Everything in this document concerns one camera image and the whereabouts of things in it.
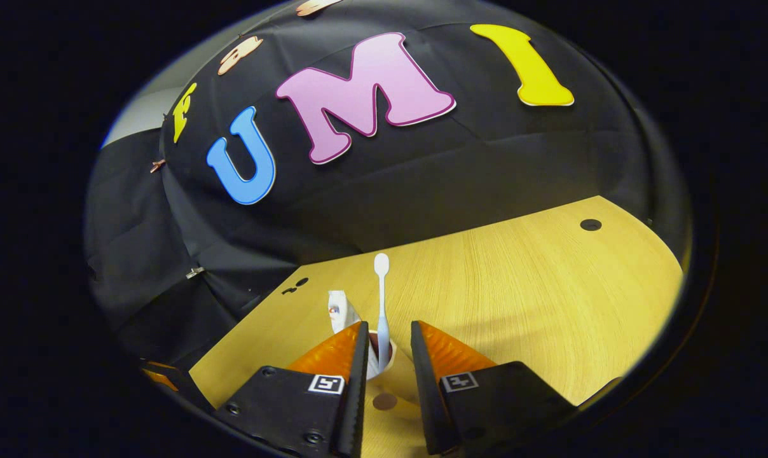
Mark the white toothpaste tube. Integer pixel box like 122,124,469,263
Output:
328,291,363,335

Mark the wooden desktop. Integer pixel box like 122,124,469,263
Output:
189,195,685,458

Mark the white cup brown inside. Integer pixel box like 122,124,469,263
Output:
365,330,398,381

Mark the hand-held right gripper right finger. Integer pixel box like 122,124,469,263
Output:
411,321,575,456

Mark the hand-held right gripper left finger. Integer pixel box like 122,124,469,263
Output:
216,321,371,458

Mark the white toothbrush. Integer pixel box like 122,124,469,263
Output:
374,253,392,373

